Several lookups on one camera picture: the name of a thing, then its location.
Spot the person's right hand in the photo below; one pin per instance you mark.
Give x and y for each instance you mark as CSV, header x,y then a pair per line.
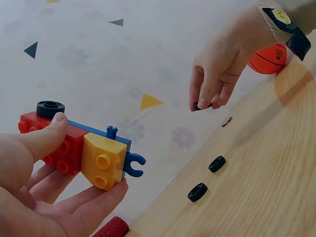
x,y
229,49

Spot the person's left hand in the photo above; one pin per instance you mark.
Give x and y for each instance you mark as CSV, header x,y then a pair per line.
x,y
22,202

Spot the person's right fingers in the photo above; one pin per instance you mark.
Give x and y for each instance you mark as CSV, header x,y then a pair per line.
x,y
207,91

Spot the black toy wheel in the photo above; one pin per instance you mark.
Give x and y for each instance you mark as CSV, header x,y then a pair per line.
x,y
217,164
50,108
196,107
197,192

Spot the red yellow blue brick car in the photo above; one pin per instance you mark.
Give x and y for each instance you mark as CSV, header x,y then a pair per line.
x,y
98,153

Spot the small orange basketball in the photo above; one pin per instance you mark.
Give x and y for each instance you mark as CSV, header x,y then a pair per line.
x,y
267,61

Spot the black wrist band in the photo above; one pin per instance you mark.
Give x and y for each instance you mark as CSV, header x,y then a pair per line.
x,y
293,37

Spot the red glitter cylinder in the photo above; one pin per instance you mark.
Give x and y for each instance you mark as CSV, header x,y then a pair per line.
x,y
112,227

